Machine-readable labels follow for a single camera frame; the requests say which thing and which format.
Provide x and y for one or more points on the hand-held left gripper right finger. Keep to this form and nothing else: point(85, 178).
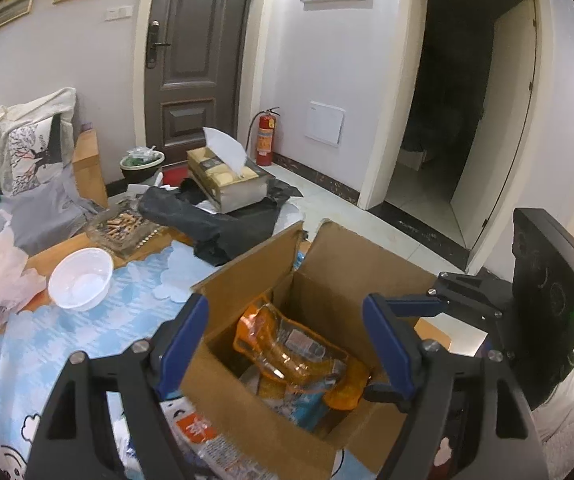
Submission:
point(389, 342)

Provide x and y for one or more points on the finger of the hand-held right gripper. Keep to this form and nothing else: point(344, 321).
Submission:
point(381, 394)
point(417, 306)

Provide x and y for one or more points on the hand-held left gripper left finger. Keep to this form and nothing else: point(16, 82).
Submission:
point(187, 342)

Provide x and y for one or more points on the orange label clear snack packet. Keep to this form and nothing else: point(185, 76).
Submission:
point(202, 430)

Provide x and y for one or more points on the brown cardboard box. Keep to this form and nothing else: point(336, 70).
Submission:
point(247, 410)

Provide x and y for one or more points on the orange snack bag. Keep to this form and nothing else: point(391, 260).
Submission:
point(287, 340)

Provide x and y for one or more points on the light blue snack packet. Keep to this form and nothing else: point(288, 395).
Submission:
point(302, 408)

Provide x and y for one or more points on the black plastic bag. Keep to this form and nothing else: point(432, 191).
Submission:
point(207, 225)

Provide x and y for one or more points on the blue printed tablecloth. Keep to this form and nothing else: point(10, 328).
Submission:
point(67, 345)

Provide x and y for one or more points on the white bowl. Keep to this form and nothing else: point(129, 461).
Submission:
point(79, 280)

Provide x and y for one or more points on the glass ashtray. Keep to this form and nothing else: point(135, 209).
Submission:
point(124, 230)

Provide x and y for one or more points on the yellow patterned tissue box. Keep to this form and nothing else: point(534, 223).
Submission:
point(239, 190)

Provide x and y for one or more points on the red door mat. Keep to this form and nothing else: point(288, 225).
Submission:
point(174, 177)

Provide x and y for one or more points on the dark trash bin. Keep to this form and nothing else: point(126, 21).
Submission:
point(139, 170)

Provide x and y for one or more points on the grey sofa cover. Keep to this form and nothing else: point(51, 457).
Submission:
point(42, 210)

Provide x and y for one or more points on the red fire extinguisher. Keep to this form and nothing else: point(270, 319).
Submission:
point(265, 137)

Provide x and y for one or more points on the tree print cushion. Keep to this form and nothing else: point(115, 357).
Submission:
point(32, 150)

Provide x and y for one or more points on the dark brown entry door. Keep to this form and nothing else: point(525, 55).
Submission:
point(197, 60)

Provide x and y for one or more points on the white wall panel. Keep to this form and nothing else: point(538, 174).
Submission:
point(324, 122)

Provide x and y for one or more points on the white light switch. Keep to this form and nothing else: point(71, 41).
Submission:
point(119, 12)

